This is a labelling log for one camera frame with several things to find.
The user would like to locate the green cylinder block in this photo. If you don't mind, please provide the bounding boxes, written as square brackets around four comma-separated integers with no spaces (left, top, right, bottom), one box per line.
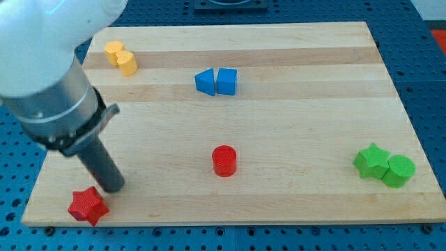
[381,155,416,188]

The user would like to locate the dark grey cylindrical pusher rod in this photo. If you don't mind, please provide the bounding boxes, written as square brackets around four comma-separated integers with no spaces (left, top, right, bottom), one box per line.
[77,137,125,193]

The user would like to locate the yellow cylinder block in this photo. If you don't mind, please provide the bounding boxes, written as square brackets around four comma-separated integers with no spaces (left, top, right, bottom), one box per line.
[116,50,138,77]

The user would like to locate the blue cube block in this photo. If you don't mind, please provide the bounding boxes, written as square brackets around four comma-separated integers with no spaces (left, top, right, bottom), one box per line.
[216,68,238,96]

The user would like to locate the yellow hexagon block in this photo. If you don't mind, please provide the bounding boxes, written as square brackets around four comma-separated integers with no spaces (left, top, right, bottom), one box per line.
[104,40,125,66]

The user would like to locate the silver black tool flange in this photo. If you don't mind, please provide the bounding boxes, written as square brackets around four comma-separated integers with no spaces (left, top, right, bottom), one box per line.
[1,58,120,156]

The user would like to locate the red star block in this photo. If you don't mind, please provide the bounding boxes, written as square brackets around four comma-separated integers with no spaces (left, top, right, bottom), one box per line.
[67,186,109,226]

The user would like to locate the blue triangle block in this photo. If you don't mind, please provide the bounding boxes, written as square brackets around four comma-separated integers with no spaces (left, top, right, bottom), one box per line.
[194,68,216,96]

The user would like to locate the light wooden board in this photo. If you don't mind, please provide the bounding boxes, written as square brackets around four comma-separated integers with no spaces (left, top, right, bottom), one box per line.
[21,21,446,227]

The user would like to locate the black mounting plate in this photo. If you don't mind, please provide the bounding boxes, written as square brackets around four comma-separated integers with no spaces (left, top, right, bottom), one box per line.
[194,0,268,13]

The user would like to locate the red cylinder block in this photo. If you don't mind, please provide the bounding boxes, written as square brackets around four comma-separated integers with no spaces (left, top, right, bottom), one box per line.
[212,145,237,177]

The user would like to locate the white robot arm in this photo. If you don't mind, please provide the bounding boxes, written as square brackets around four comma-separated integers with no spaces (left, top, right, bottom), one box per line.
[1,0,127,193]

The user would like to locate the green star block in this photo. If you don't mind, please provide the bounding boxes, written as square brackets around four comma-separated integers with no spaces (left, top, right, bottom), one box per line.
[353,143,390,179]

